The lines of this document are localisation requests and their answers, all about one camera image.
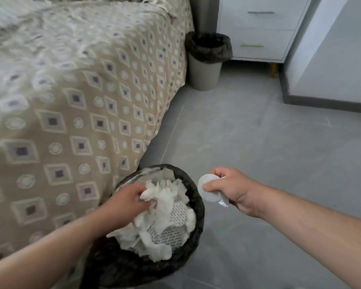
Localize person's left hand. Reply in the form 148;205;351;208
97;181;153;234

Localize grey bed base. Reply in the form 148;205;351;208
138;82;193;172

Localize person's right hand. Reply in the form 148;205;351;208
202;167;270;219

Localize tissues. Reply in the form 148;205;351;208
107;168;197;262

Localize person's left forearm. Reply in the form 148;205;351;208
0;209;115;289

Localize dark grey skirting board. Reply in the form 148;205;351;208
278;69;361;114

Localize plain white round paper disc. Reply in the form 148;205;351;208
197;174;222;204

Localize white trash bin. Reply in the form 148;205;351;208
184;31;233;91

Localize silver foil bag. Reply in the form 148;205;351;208
114;167;166;190

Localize beige patterned bedspread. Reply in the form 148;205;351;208
0;0;195;289

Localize white nightstand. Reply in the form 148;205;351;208
216;0;313;78

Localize person's right forearm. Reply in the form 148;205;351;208
257;189;361;289

